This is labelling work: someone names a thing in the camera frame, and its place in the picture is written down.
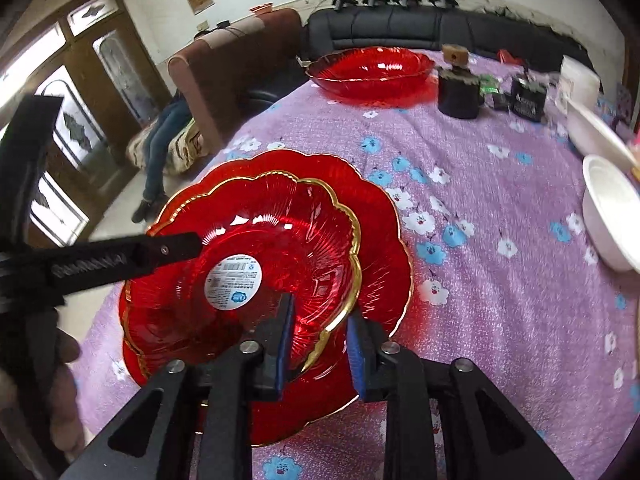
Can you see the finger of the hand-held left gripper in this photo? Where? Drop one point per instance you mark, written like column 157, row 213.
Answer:
column 172, row 250

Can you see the wooden glass door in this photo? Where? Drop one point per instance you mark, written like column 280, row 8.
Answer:
column 135, row 60

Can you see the white bowl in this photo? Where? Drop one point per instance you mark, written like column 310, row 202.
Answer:
column 590, row 130
column 605, row 210

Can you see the large red glass plate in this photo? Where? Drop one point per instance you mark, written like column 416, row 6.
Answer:
column 380, row 240

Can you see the green packet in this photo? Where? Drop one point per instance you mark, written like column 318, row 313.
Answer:
column 490, row 85

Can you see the patterned sofa blanket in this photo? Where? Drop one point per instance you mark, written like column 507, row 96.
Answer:
column 187, row 147

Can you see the small red glass plate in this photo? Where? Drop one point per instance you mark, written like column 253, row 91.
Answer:
column 280, row 240

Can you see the pink packet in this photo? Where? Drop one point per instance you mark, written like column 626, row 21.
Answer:
column 636, row 150

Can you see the black jar with wooden cap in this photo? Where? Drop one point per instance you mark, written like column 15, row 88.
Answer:
column 460, row 95

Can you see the red glass bowl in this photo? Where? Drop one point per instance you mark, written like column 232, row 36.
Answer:
column 370, row 67

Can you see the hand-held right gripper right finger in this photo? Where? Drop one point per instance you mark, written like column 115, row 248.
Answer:
column 356, row 360

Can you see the black box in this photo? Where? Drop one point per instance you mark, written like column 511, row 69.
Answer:
column 527, row 102

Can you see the brown sofa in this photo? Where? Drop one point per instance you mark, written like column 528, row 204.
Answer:
column 225, row 75

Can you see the small red dish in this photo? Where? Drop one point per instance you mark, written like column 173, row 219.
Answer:
column 262, row 8

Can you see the person's left hand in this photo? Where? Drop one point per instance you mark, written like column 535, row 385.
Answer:
column 67, row 410

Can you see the black leather sofa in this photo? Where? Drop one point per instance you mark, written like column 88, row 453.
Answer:
column 390, row 27

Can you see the white plastic tub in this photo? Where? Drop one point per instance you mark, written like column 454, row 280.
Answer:
column 577, row 80

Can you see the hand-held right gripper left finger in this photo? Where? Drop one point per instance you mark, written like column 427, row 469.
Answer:
column 286, row 340

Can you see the red object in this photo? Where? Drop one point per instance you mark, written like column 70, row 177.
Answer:
column 507, row 56

